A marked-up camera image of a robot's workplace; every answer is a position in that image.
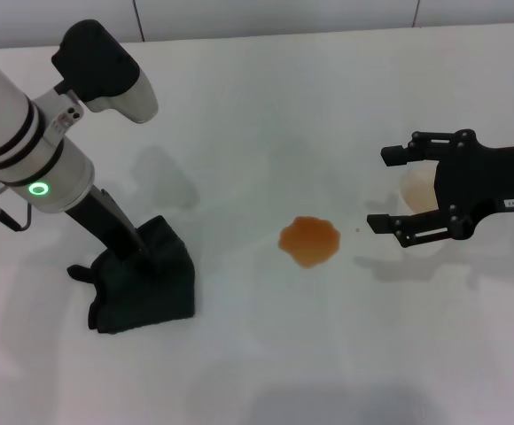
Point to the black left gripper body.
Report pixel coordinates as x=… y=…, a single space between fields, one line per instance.
x=102 y=221

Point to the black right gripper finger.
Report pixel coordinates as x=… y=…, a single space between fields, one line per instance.
x=412 y=228
x=416 y=148

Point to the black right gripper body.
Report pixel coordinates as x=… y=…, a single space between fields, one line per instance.
x=487 y=177

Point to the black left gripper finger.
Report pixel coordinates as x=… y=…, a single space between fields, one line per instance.
x=144 y=257

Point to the left wrist camera housing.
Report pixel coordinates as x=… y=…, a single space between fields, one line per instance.
x=102 y=71

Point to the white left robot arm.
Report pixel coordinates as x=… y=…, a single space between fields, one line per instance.
x=22 y=146

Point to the white paper cup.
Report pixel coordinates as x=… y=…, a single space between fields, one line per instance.
x=418 y=188

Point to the dark blue rag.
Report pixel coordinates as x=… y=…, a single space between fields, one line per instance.
x=150 y=292

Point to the brown liquid stain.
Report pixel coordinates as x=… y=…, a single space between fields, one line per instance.
x=310 y=241

